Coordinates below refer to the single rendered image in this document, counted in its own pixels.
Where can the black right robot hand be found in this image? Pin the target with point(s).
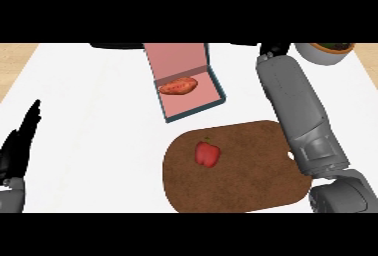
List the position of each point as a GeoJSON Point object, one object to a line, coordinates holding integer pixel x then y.
{"type": "Point", "coordinates": [272, 48]}

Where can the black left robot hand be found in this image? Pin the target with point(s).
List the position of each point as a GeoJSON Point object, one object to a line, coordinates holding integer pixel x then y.
{"type": "Point", "coordinates": [17, 146]}

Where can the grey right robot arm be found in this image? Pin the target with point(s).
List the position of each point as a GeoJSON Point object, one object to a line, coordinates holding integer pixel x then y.
{"type": "Point", "coordinates": [305, 120]}

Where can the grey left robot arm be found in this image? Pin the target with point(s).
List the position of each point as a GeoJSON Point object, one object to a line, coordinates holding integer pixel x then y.
{"type": "Point", "coordinates": [11, 196]}

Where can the pink cardboard box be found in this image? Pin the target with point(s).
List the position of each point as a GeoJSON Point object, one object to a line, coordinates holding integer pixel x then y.
{"type": "Point", "coordinates": [185, 76]}

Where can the brown wooden cutting board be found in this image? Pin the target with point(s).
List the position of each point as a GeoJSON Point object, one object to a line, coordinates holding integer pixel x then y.
{"type": "Point", "coordinates": [237, 170]}

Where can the grey plant pot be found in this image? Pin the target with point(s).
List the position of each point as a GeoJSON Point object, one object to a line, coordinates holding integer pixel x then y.
{"type": "Point", "coordinates": [326, 52]}

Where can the black flat object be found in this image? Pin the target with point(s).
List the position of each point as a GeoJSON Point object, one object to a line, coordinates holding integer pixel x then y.
{"type": "Point", "coordinates": [116, 45]}

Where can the red bell pepper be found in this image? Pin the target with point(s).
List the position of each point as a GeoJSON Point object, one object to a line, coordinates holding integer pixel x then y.
{"type": "Point", "coordinates": [208, 154]}

